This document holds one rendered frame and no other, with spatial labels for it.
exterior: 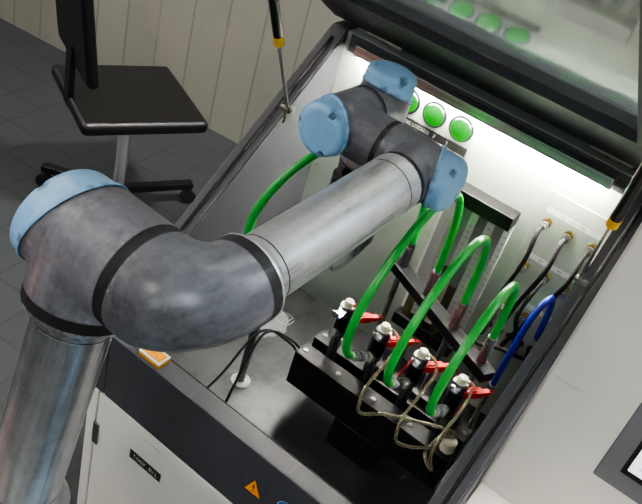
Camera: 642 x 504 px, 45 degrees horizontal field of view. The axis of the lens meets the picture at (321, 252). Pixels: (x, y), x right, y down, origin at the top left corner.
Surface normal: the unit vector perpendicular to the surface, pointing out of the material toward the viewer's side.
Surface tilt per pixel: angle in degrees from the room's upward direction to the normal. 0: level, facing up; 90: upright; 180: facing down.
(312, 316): 0
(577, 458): 76
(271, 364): 0
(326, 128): 90
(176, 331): 86
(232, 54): 90
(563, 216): 90
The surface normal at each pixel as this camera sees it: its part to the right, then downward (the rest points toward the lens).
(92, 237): -0.22, -0.36
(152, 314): 0.01, 0.36
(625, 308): -0.50, 0.16
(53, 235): -0.41, -0.07
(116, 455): -0.58, 0.36
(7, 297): 0.25, -0.78
